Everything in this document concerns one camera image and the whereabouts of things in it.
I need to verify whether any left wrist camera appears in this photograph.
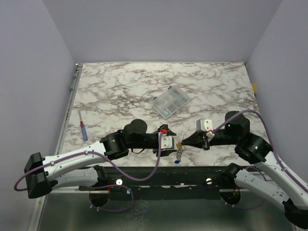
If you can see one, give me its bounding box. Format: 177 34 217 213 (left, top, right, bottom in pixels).
161 136 175 149

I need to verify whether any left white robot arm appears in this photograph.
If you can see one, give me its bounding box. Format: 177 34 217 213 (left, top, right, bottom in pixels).
24 119 176 199

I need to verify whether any red blue screwdriver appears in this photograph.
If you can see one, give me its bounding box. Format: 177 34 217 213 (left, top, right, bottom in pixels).
78 111 88 141

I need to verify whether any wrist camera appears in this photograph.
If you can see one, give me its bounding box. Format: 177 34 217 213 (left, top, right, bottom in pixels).
161 136 175 149
196 119 213 132

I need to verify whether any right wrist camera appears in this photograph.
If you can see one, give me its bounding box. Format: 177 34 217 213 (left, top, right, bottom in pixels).
196 119 213 132

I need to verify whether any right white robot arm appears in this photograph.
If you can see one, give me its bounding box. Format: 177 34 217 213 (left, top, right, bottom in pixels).
181 110 308 230

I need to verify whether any clear plastic screw box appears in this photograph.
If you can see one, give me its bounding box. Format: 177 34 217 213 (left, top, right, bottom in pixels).
151 85 192 119

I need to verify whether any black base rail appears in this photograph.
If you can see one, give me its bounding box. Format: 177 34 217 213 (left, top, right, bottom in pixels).
79 164 240 205

